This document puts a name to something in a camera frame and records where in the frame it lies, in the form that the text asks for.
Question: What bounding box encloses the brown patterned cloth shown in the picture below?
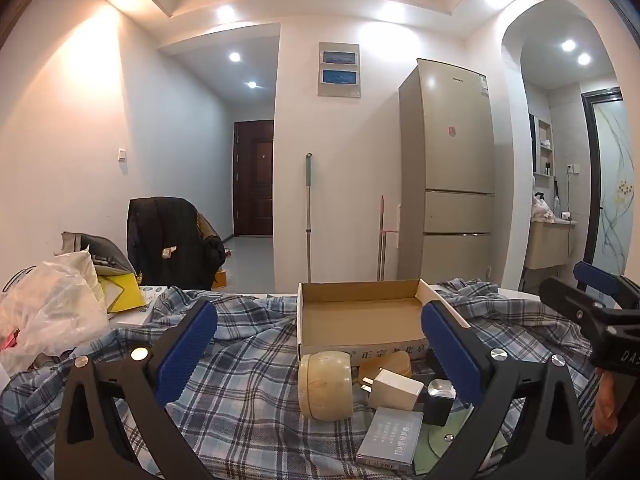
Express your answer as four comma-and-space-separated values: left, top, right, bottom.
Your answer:
196, 212, 221, 243

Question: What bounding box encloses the green disc card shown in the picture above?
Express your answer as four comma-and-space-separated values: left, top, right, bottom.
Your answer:
414, 407, 473, 476

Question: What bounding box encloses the white plastic bag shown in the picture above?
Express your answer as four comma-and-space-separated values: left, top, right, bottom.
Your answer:
0, 247, 111, 376

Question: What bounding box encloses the pink white cloth bundle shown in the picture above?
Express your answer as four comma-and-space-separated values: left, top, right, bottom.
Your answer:
532, 195, 556, 223

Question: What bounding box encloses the black bottle silver cap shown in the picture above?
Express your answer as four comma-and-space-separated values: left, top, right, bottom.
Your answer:
417, 379, 457, 426

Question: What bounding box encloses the wall niche shelf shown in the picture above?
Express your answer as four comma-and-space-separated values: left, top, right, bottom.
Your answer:
530, 112, 555, 177

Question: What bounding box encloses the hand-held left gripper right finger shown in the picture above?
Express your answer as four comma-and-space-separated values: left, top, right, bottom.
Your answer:
420, 300, 588, 480

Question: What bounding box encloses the white flat box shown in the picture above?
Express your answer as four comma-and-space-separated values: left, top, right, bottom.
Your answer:
107, 285, 168, 326

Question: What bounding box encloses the shallow cardboard box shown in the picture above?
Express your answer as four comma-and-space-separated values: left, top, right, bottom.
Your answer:
296, 279, 468, 361

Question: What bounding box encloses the brown entrance door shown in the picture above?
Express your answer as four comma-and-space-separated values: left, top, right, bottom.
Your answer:
233, 120, 275, 237

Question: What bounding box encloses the wall electrical panel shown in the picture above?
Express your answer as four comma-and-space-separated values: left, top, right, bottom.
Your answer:
318, 41, 362, 98

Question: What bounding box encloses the person's right hand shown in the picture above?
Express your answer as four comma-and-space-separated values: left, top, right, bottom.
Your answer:
594, 367, 627, 437

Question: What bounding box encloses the small blue-grey carton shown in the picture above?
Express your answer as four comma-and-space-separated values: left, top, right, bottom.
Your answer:
356, 406, 425, 466

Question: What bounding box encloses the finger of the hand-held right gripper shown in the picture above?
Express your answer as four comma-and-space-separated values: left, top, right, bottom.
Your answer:
538, 276, 608, 333
573, 261, 640, 311

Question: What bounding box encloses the orange plastic soap box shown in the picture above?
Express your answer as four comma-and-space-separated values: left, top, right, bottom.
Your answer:
350, 350, 413, 378

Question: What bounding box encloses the beige vanity cabinet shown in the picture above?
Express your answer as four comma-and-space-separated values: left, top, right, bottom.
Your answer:
527, 220, 576, 271

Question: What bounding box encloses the grey bag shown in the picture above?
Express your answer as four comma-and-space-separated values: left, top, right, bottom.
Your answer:
61, 231, 136, 276

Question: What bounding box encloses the pink broom handle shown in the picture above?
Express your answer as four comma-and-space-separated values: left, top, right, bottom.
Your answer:
376, 195, 398, 281

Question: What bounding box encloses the blue plaid shirt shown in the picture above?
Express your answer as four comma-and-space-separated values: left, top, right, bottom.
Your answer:
0, 280, 601, 480

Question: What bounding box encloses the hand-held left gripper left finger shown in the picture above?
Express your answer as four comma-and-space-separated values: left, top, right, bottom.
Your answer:
54, 297, 221, 480

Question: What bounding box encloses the yellow carton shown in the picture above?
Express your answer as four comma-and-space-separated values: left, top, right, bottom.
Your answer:
97, 272, 146, 313

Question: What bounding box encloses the frosted floral glass door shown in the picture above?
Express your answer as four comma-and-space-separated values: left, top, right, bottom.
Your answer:
582, 89, 640, 281

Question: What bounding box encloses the grey-green mop handle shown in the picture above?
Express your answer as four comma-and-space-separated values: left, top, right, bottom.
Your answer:
304, 152, 315, 283

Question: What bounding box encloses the white plug charger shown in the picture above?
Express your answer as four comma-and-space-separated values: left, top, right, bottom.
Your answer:
361, 369, 425, 411

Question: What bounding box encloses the black jacket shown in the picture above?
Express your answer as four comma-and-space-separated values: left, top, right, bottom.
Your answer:
126, 196, 227, 291

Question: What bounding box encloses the cream round jar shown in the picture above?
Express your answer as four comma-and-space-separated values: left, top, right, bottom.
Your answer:
298, 351, 355, 420

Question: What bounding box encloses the beige refrigerator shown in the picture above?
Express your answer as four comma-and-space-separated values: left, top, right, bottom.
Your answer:
397, 58, 496, 281

